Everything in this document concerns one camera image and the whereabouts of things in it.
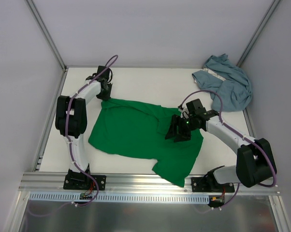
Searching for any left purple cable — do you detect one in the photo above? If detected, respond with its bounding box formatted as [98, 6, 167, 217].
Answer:
[27, 55, 119, 217]

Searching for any purple cable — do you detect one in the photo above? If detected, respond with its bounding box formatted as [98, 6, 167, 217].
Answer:
[27, 55, 119, 217]
[178, 89, 278, 211]

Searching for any aluminium frame post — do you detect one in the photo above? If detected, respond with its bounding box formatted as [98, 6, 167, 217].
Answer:
[25, 0, 67, 71]
[237, 0, 282, 67]

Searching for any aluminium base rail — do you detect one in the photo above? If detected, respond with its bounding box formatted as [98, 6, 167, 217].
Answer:
[18, 172, 280, 194]

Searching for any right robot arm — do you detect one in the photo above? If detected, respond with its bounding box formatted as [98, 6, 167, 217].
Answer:
[165, 99, 277, 192]

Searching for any white slotted cable duct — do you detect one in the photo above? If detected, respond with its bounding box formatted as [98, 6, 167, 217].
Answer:
[29, 192, 210, 204]

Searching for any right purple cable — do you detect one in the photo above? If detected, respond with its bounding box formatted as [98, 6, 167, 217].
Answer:
[178, 89, 278, 211]

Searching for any left aluminium frame post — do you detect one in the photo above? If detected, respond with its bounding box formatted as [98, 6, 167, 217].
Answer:
[25, 0, 67, 71]

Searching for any right aluminium frame post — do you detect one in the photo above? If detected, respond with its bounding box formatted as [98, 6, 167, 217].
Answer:
[237, 0, 282, 67]

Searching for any green t shirt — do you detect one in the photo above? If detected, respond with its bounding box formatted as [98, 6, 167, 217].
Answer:
[88, 99, 204, 187]

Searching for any blue grey t shirt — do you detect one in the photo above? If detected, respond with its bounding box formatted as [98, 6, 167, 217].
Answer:
[192, 54, 252, 112]

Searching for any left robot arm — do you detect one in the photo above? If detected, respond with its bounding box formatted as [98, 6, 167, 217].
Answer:
[55, 66, 113, 191]

